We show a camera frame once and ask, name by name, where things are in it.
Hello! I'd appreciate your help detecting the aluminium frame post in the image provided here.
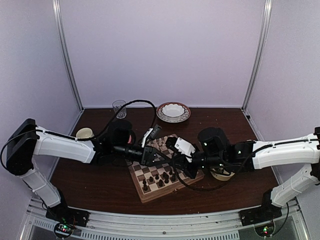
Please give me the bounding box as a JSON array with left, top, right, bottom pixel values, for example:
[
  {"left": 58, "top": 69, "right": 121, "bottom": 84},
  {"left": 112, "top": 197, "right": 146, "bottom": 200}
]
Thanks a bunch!
[
  {"left": 241, "top": 0, "right": 273, "bottom": 113},
  {"left": 52, "top": 0, "right": 84, "bottom": 112}
]

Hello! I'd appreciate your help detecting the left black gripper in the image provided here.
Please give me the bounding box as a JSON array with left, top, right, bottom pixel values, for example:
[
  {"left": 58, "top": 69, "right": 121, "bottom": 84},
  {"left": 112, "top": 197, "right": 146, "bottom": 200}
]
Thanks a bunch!
[{"left": 113, "top": 143, "right": 172, "bottom": 168}]

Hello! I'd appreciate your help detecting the patterned ceramic plate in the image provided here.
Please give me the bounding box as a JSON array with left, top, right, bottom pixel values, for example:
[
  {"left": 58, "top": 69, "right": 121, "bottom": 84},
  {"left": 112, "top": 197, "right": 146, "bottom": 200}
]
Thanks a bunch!
[{"left": 156, "top": 102, "right": 191, "bottom": 124}]

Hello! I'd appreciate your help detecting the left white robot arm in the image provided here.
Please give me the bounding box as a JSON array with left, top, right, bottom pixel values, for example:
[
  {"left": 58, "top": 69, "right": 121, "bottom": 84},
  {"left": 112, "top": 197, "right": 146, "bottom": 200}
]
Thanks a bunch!
[{"left": 2, "top": 118, "right": 172, "bottom": 222}]

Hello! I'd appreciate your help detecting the cream ceramic mug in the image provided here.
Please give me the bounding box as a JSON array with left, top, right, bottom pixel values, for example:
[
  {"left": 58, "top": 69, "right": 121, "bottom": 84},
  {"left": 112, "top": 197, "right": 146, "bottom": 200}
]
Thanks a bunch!
[{"left": 75, "top": 127, "right": 94, "bottom": 139}]

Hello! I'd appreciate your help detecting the clear drinking glass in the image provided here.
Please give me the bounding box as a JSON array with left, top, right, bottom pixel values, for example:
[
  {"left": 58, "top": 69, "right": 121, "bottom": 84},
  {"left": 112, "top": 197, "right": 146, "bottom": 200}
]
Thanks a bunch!
[{"left": 112, "top": 99, "right": 127, "bottom": 119}]

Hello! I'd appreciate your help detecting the right aluminium frame post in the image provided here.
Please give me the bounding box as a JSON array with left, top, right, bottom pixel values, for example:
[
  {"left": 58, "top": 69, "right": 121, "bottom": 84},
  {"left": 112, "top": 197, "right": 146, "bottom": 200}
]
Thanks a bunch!
[{"left": 241, "top": 0, "right": 273, "bottom": 113}]

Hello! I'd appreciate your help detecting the white scalloped bowl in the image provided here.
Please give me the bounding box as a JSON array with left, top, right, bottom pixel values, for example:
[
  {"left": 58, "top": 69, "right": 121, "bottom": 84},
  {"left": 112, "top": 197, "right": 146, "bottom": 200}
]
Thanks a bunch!
[{"left": 161, "top": 103, "right": 185, "bottom": 118}]

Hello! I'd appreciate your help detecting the left aluminium frame post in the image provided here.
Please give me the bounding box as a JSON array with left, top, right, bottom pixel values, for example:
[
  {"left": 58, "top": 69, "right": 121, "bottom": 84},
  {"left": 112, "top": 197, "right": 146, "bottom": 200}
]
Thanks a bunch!
[{"left": 52, "top": 0, "right": 84, "bottom": 112}]

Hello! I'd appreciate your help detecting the tall dark chess piece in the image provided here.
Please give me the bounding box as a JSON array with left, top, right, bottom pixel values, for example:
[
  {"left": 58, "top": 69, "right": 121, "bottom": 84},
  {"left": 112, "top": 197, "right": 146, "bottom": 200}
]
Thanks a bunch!
[{"left": 164, "top": 174, "right": 169, "bottom": 184}]

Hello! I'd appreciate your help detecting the black cable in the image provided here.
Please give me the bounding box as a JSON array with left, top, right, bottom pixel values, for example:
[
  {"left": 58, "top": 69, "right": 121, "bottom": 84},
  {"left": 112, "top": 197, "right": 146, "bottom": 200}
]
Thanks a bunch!
[
  {"left": 169, "top": 159, "right": 233, "bottom": 192},
  {"left": 94, "top": 99, "right": 157, "bottom": 141}
]

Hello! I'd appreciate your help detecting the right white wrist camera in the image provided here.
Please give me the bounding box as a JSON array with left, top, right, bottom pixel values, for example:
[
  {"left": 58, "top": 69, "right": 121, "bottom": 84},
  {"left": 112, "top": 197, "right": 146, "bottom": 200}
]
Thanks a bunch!
[{"left": 165, "top": 136, "right": 196, "bottom": 163}]

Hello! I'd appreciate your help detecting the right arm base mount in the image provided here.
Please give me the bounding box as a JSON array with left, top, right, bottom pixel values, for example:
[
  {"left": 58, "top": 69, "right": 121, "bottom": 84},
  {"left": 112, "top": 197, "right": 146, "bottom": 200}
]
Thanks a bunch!
[{"left": 239, "top": 190, "right": 282, "bottom": 226}]

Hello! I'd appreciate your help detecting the left black cable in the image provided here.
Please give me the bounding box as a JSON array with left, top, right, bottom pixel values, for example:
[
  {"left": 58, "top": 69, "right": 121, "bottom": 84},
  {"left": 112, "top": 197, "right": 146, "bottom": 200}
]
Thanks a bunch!
[{"left": 94, "top": 99, "right": 157, "bottom": 141}]

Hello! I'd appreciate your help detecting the wooden chess board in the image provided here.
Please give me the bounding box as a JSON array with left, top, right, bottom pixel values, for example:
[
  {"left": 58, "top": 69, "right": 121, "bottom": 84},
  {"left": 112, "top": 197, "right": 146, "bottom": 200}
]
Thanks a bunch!
[{"left": 127, "top": 134, "right": 205, "bottom": 204}]

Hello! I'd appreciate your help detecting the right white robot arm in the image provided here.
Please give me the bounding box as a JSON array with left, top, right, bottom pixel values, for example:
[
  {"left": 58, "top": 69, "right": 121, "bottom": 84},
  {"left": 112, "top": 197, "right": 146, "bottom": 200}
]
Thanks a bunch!
[{"left": 166, "top": 127, "right": 320, "bottom": 221}]

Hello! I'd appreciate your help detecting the right black cable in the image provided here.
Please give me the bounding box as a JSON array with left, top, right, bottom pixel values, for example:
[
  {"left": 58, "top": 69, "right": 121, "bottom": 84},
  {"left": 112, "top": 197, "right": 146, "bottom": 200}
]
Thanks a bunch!
[{"left": 169, "top": 159, "right": 233, "bottom": 192}]

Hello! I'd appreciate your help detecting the cream cat-ear bowl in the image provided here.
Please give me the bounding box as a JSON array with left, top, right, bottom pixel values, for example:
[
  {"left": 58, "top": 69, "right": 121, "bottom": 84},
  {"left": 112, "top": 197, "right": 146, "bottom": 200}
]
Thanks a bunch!
[{"left": 210, "top": 168, "right": 235, "bottom": 182}]

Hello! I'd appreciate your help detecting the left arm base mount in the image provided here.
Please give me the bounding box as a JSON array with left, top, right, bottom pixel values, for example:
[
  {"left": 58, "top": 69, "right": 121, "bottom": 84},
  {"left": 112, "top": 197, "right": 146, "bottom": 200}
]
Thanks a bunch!
[{"left": 45, "top": 189, "right": 90, "bottom": 227}]

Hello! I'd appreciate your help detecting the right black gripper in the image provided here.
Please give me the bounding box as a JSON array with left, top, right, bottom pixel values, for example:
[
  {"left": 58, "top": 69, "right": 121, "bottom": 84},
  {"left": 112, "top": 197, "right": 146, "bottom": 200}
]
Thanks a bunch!
[{"left": 169, "top": 143, "right": 226, "bottom": 180}]

